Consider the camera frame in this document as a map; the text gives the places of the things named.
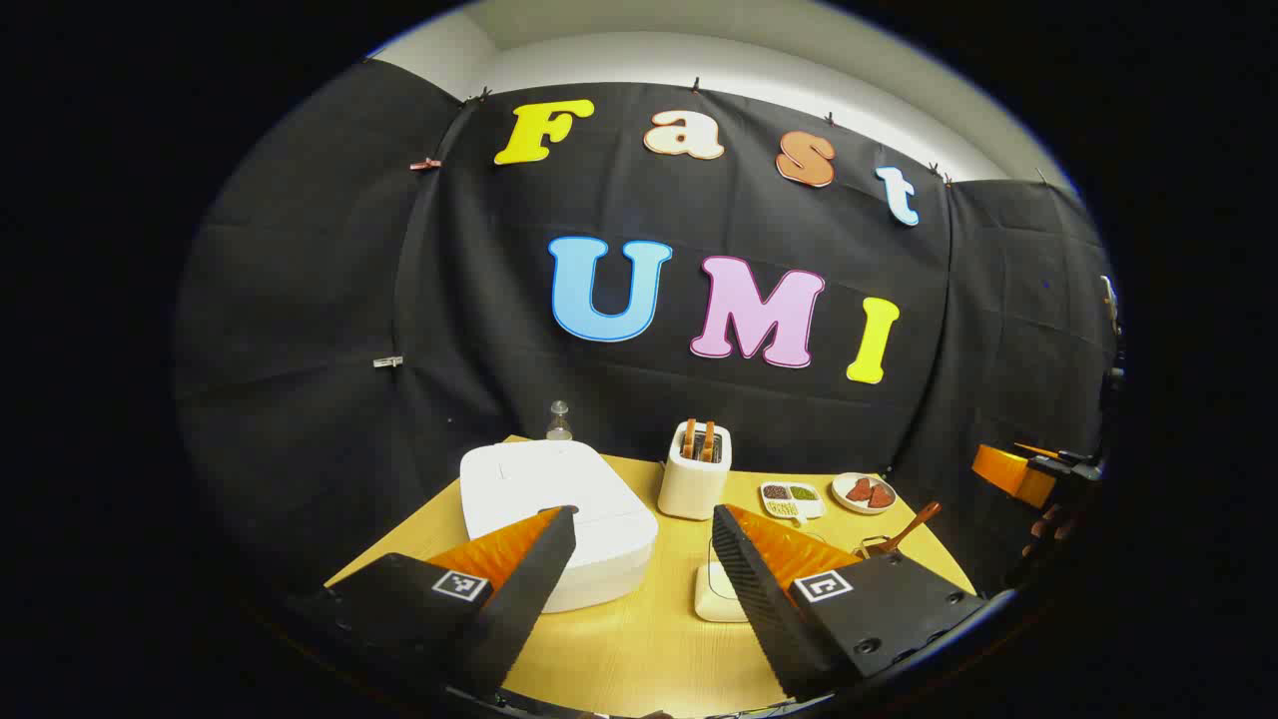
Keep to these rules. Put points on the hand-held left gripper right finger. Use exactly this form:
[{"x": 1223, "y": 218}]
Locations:
[{"x": 759, "y": 609}]

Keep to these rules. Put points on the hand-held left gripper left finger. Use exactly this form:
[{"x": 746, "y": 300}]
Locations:
[{"x": 529, "y": 599}]

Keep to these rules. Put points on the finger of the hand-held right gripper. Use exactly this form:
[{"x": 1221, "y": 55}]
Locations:
[{"x": 1010, "y": 471}]

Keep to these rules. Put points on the white rice cooker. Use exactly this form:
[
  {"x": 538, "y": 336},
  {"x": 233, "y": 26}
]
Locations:
[{"x": 539, "y": 489}]

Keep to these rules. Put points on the brown wooden spoon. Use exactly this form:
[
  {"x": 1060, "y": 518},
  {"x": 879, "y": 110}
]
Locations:
[{"x": 911, "y": 526}]

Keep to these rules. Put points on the white divided dish with beans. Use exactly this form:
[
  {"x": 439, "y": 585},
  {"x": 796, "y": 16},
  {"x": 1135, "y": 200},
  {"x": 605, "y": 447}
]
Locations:
[{"x": 804, "y": 506}]

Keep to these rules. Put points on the red meat piece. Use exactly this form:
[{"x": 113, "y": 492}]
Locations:
[
  {"x": 859, "y": 490},
  {"x": 881, "y": 496}
]

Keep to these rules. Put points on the white toaster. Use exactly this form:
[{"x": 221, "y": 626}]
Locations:
[{"x": 691, "y": 489}]

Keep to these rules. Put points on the round white plate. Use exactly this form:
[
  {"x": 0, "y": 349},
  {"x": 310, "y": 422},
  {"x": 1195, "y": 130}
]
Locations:
[{"x": 842, "y": 494}]

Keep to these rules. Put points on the toast bread slice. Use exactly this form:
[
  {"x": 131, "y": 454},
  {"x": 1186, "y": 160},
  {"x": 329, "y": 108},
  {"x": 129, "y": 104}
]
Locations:
[
  {"x": 708, "y": 441},
  {"x": 688, "y": 439}
]

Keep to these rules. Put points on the small glass bottle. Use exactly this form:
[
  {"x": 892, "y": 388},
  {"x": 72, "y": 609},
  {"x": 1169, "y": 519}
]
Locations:
[{"x": 559, "y": 424}]

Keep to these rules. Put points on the black backdrop cloth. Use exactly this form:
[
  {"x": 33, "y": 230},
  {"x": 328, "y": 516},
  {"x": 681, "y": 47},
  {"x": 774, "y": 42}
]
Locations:
[{"x": 699, "y": 399}]

